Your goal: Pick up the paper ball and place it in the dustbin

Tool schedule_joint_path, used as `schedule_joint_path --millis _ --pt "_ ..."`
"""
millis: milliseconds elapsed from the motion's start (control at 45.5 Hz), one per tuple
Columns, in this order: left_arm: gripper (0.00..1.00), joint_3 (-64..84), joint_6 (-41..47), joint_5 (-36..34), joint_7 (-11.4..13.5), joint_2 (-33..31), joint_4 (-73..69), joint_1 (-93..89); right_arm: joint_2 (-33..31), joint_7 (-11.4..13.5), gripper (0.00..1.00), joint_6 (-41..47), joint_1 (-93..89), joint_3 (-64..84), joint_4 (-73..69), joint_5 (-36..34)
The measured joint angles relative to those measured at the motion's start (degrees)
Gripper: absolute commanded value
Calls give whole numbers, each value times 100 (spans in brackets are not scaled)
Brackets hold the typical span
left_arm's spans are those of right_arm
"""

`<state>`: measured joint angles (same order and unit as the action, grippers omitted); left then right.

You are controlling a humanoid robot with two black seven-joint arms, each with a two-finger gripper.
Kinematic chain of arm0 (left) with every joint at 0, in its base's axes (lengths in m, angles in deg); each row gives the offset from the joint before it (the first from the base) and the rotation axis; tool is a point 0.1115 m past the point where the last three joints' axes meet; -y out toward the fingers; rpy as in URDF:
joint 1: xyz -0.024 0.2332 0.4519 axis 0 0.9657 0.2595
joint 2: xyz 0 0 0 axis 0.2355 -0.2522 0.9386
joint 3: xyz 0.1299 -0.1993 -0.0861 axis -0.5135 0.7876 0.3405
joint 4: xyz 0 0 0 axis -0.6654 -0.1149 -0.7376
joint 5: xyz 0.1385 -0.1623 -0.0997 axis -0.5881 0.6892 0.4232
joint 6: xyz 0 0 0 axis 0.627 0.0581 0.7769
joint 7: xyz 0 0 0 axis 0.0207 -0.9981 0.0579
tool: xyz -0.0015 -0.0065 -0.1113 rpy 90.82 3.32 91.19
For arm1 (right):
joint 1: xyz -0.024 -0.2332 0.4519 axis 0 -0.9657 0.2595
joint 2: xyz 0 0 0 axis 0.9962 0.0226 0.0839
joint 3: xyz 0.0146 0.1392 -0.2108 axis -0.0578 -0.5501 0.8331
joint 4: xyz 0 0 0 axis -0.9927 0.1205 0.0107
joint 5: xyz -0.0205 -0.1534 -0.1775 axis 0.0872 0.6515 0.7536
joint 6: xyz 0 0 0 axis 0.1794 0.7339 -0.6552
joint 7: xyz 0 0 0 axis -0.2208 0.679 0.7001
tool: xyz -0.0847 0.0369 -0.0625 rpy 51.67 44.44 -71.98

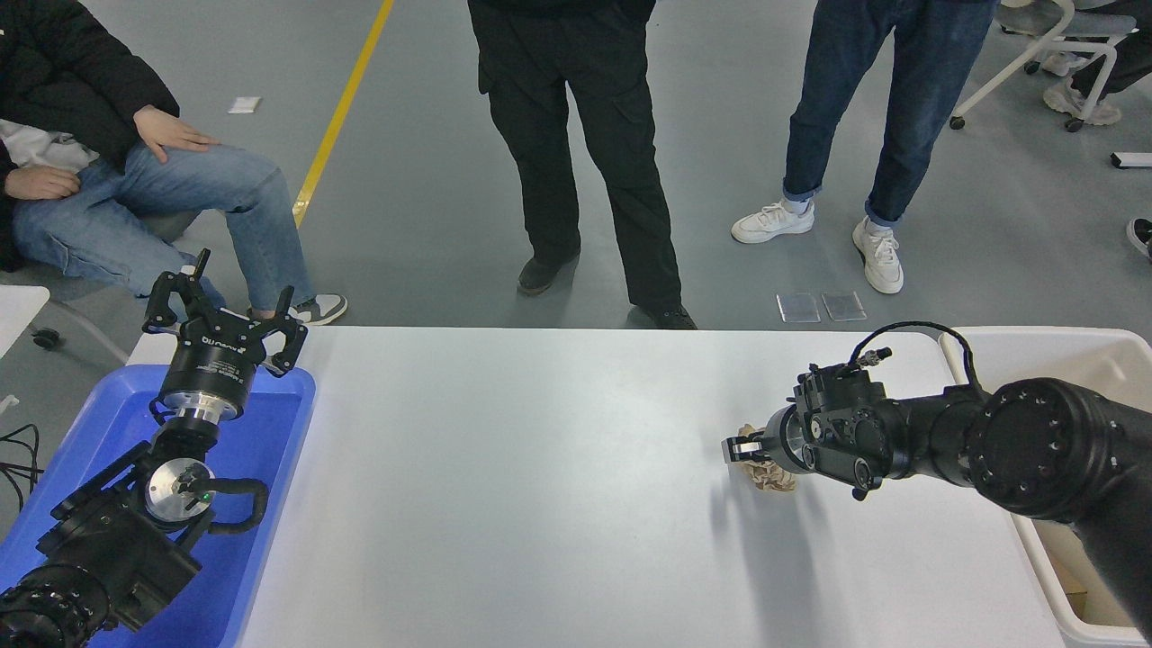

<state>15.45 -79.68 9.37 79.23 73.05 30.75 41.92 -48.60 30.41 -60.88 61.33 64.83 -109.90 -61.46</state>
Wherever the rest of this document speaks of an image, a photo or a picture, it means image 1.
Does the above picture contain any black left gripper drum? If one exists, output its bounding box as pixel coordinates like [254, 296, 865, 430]
[160, 324, 273, 410]

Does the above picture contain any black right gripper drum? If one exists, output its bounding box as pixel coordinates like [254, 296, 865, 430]
[761, 405, 797, 475]

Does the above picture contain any tan paper ball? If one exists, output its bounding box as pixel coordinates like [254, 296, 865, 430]
[736, 424, 798, 493]

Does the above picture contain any person's left hand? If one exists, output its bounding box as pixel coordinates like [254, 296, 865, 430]
[135, 105, 220, 165]

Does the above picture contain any person's right hand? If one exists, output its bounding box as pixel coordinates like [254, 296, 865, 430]
[4, 165, 80, 201]

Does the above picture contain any blue plastic tray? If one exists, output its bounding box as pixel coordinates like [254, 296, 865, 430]
[0, 364, 317, 648]

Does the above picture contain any person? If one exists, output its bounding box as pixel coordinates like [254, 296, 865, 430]
[0, 0, 348, 327]
[1035, 0, 1152, 127]
[731, 0, 1002, 295]
[466, 0, 698, 330]

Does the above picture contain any grey office chair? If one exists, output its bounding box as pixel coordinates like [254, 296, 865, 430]
[27, 209, 201, 363]

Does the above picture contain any small white table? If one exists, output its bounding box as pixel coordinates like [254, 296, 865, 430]
[0, 285, 50, 357]

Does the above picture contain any large pale bin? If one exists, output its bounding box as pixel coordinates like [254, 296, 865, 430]
[939, 326, 1152, 648]

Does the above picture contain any white office chair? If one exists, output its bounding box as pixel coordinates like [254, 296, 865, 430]
[949, 0, 1139, 133]

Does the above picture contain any black cable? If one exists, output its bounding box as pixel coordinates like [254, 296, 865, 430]
[0, 423, 42, 514]

